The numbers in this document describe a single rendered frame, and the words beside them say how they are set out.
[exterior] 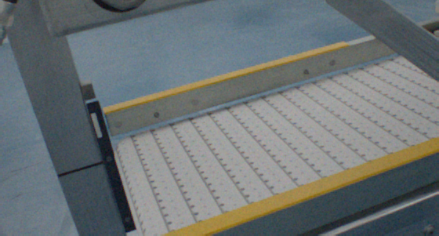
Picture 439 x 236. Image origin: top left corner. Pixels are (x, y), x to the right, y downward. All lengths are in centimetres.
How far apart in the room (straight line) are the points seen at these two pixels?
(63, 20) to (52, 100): 36
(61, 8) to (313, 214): 25
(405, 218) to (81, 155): 39
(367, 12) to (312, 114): 25
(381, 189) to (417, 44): 13
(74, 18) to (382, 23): 21
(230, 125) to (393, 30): 28
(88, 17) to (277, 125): 35
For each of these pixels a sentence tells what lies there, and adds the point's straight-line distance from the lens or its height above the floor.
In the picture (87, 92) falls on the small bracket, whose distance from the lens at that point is 60.
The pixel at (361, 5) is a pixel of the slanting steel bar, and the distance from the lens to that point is 36.
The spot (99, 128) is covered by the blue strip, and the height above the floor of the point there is 93.
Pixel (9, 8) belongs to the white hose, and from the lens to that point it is 22.
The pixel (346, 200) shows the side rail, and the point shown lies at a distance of 41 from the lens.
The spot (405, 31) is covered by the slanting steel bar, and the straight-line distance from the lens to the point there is 36.
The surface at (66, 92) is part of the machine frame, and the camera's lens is 60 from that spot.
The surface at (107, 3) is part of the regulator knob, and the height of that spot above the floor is 114.
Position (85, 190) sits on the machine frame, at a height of 85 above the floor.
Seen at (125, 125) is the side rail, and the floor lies 93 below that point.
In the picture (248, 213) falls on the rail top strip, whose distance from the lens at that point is 38.
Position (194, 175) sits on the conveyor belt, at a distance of 50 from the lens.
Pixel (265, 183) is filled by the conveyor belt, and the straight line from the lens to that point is 47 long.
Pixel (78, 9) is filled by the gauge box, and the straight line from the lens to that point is 25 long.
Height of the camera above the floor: 118
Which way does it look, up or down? 25 degrees down
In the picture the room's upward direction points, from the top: 9 degrees counter-clockwise
